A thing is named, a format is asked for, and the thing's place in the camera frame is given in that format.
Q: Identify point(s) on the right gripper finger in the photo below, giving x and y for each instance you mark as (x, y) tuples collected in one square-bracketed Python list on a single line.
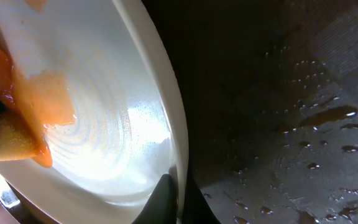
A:
[(161, 207)]

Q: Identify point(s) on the yellow green sponge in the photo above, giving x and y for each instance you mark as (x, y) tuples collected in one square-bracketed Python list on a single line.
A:
[(32, 105)]

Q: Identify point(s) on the white plate top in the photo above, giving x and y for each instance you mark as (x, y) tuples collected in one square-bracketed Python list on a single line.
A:
[(130, 126)]

